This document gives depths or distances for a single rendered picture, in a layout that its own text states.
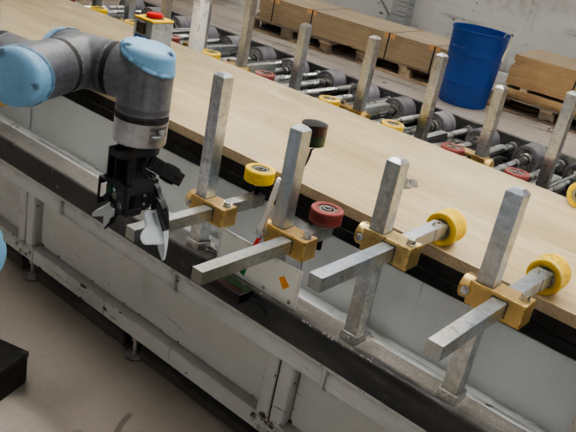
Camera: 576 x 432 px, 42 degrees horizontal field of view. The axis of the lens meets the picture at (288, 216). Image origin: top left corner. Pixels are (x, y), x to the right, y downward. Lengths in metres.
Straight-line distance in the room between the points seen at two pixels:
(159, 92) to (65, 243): 1.69
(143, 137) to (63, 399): 1.41
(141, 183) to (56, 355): 1.47
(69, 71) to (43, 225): 1.80
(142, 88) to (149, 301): 1.41
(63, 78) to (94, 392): 1.52
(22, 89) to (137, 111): 0.19
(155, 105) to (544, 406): 1.05
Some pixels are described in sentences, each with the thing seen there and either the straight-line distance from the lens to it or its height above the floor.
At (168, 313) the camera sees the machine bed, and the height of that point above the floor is 0.25.
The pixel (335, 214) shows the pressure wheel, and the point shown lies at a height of 0.91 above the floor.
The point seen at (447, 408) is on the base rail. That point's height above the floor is 0.70.
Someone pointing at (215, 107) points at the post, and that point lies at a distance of 1.79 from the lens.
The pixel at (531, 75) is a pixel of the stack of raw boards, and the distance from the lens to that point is 7.46.
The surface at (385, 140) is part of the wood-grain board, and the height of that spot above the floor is 0.90.
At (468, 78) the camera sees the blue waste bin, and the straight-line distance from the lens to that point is 7.20.
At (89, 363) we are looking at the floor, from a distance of 2.67.
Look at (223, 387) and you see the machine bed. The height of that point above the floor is 0.16.
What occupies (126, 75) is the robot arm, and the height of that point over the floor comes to 1.26.
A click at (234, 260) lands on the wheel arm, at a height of 0.86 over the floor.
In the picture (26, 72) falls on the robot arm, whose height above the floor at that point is 1.27.
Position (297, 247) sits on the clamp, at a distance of 1.68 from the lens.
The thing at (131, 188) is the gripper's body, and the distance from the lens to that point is 1.28.
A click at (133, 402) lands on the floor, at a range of 2.52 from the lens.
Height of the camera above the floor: 1.58
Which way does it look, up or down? 23 degrees down
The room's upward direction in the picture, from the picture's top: 11 degrees clockwise
